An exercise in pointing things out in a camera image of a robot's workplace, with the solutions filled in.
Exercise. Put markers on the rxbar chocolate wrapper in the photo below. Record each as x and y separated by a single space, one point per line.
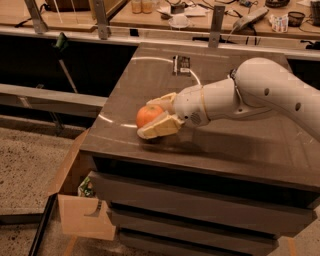
181 65

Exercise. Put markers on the open cardboard box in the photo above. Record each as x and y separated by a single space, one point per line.
80 216

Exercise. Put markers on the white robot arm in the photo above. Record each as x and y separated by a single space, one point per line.
255 89

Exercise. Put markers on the glass jar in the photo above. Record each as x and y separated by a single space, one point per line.
136 6
147 6

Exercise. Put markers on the metal bracket post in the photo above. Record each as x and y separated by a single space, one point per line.
102 21
216 25
39 25

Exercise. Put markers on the grey handheld device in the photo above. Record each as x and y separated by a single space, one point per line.
251 17

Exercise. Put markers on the orange fruit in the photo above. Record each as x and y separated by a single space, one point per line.
147 114

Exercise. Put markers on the black mesh cup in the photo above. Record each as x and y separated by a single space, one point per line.
295 18

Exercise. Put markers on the green packet in box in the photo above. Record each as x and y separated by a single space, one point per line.
85 189

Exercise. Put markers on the white bowl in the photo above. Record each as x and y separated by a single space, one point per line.
179 21

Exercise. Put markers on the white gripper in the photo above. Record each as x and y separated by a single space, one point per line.
187 104

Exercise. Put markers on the grey drawer cabinet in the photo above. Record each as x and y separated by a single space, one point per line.
229 188

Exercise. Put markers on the colourful small carton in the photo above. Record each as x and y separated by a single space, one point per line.
279 24

